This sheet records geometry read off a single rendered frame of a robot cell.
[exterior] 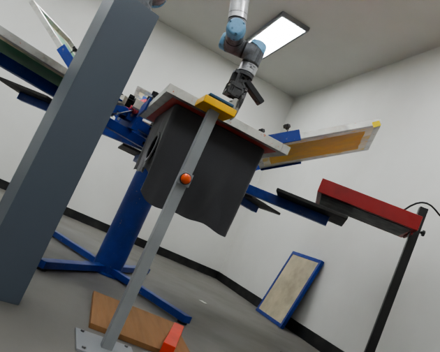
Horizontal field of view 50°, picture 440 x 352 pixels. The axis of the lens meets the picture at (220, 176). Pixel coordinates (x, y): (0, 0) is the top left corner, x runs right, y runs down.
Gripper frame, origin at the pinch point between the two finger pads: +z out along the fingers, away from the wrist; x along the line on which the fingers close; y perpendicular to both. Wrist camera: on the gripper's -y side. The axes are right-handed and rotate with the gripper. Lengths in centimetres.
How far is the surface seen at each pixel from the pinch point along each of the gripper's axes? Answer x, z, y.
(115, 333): 21, 91, 11
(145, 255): 21, 63, 13
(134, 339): 2, 96, -1
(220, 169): -7.0, 20.0, -6.7
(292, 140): -73, -26, -60
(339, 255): -197, 15, -200
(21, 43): -55, 1, 95
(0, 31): -49, 2, 104
